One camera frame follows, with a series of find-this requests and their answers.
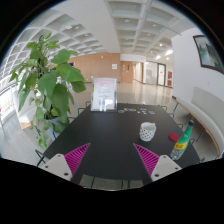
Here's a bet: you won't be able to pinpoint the framed wall picture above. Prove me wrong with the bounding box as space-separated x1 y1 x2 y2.
193 35 224 74

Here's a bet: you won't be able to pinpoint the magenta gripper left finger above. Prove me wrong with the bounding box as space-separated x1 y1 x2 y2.
42 143 90 181

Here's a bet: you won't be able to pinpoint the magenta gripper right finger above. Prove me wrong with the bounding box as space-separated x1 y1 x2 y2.
134 144 181 181

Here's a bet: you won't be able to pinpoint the green plastic water bottle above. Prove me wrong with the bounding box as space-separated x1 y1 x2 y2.
170 120 195 160

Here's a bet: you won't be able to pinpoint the small table stickers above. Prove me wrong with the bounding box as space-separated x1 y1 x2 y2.
123 107 155 115

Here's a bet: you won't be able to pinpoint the clear acrylic sign holder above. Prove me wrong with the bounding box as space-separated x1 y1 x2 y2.
91 78 117 112

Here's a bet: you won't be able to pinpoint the red bottle cap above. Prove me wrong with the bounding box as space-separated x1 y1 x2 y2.
168 133 179 141

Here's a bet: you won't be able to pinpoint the white long bench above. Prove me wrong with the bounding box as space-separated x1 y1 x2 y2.
175 87 224 157

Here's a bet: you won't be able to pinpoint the white polka dot cup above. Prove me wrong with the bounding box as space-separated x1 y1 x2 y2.
139 122 156 142

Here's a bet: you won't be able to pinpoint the white plant pot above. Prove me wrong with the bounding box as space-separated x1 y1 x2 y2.
46 117 69 140

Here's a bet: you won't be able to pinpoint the green leafy potted plant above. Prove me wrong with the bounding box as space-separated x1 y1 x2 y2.
10 32 86 149

